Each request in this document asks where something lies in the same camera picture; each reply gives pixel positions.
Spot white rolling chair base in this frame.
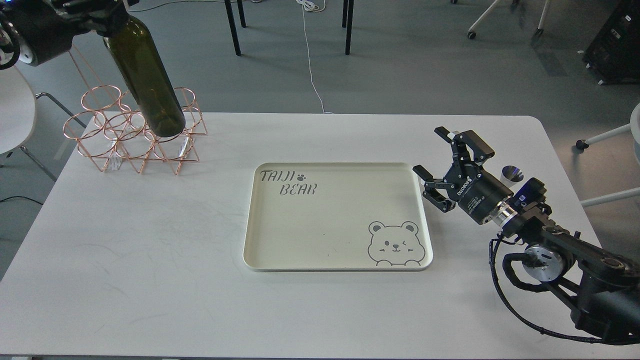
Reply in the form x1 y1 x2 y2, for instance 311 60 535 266
466 0 553 41

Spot steel double jigger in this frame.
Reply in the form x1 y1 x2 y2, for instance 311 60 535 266
500 165 524 188

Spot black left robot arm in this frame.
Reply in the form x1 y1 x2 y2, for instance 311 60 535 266
0 0 138 70

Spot white chair left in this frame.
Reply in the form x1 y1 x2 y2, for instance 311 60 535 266
0 66 87 182

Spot dark green wine bottle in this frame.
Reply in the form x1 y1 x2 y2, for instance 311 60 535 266
103 15 186 138

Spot black table legs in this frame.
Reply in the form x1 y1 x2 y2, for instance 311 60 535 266
223 0 355 56

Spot black equipment case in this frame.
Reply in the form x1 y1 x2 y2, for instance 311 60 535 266
582 0 640 85

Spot cream bear serving tray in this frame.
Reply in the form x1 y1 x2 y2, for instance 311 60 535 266
243 162 434 271

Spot copper wire wine rack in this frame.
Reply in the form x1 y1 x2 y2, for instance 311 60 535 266
62 76 208 174

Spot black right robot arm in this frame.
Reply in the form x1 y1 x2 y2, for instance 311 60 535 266
413 126 640 346

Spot white floor cable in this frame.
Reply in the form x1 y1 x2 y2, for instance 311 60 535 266
296 0 335 115

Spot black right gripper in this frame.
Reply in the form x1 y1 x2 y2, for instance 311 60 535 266
413 126 514 224

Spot white chair base right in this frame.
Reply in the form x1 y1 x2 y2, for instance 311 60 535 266
576 102 640 208

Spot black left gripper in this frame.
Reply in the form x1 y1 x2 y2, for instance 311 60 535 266
48 0 130 38

